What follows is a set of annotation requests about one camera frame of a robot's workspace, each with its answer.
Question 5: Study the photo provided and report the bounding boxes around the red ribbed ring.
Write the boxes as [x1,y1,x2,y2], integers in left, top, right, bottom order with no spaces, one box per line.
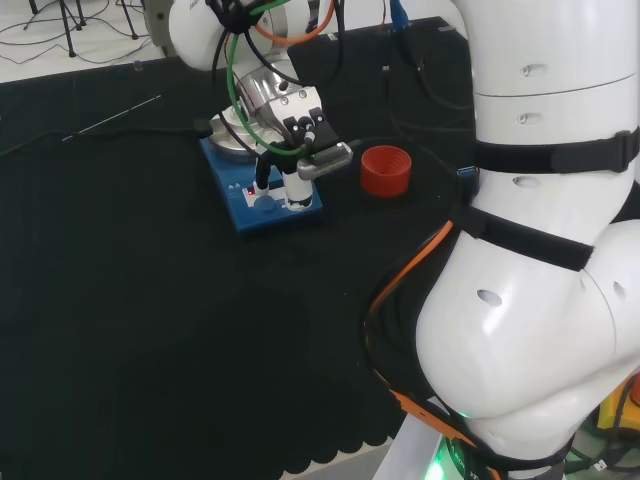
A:
[360,144,413,197]

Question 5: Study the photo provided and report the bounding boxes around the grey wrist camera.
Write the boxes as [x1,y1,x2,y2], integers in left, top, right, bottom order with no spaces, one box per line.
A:
[295,141,354,180]

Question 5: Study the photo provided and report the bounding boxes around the grey metal box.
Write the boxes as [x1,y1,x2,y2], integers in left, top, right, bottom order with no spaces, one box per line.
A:
[143,0,174,49]

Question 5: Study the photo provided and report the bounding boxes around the black tripod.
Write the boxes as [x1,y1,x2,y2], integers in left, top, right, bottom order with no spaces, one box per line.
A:
[117,0,142,39]
[27,0,87,58]

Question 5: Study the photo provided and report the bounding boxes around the orange robot cable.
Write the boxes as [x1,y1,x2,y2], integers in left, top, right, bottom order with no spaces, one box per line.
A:
[252,0,501,480]

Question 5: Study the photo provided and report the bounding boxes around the black bench cloth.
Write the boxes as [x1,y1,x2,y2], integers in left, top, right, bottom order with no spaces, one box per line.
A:
[0,14,476,476]

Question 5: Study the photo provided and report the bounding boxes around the black heater power cable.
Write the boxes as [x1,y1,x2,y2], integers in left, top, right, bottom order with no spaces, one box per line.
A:
[0,118,211,157]

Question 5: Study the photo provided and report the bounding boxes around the thin glass rod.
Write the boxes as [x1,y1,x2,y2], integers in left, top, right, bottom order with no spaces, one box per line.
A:
[61,93,162,142]

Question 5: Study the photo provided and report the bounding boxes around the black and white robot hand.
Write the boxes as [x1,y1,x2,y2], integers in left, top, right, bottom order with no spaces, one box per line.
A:
[253,149,315,212]

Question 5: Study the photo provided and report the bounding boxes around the heater with blue base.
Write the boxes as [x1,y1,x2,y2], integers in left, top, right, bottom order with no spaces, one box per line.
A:
[198,112,325,236]

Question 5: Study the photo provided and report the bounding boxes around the green robot cable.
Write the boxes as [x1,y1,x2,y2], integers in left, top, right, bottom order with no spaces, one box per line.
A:
[226,0,310,157]

